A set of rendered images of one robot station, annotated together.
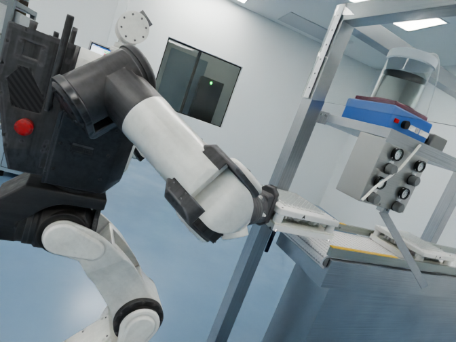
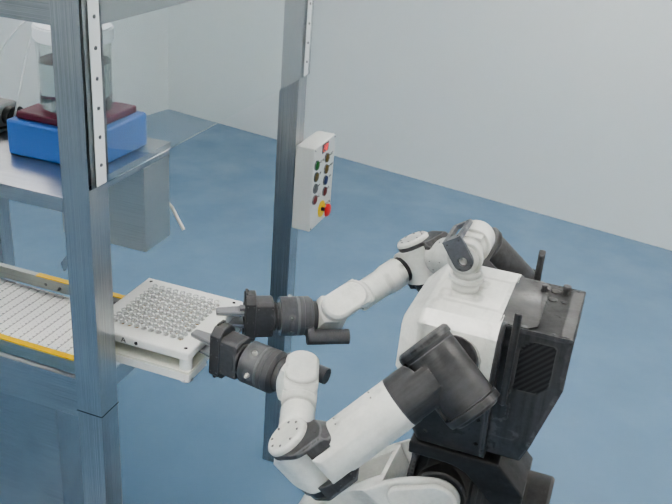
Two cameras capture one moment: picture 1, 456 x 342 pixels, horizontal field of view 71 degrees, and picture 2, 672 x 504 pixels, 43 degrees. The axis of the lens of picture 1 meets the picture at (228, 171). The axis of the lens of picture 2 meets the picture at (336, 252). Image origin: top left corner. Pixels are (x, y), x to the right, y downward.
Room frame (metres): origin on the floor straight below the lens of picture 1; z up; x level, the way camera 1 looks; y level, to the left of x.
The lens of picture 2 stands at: (1.90, 1.16, 1.95)
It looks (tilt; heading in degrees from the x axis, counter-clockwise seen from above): 26 degrees down; 227
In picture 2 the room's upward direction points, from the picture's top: 5 degrees clockwise
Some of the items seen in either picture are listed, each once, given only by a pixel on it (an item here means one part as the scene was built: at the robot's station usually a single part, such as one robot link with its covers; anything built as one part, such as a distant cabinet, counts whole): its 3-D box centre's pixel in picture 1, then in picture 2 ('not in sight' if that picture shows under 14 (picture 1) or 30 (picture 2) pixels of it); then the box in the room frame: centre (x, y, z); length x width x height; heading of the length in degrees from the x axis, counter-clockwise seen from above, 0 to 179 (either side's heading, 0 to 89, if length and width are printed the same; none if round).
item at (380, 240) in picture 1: (408, 252); not in sight; (1.41, -0.89, 0.90); 0.24 x 0.24 x 0.02; 29
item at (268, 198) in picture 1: (257, 206); (270, 315); (0.87, -0.11, 0.99); 0.12 x 0.10 x 0.13; 150
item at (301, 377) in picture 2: not in sight; (300, 387); (1.00, 0.15, 1.00); 0.13 x 0.07 x 0.09; 48
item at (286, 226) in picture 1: (283, 215); (167, 335); (1.06, -0.23, 0.95); 0.24 x 0.24 x 0.02; 28
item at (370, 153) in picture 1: (382, 173); (115, 193); (1.05, -0.47, 1.20); 0.22 x 0.11 x 0.20; 118
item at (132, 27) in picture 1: (129, 34); (470, 252); (0.77, 0.32, 1.30); 0.10 x 0.07 x 0.09; 28
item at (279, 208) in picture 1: (289, 202); (167, 316); (1.06, -0.23, 1.00); 0.25 x 0.24 x 0.02; 28
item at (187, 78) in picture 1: (195, 84); not in sight; (5.80, 1.06, 1.43); 1.38 x 0.01 x 1.16; 106
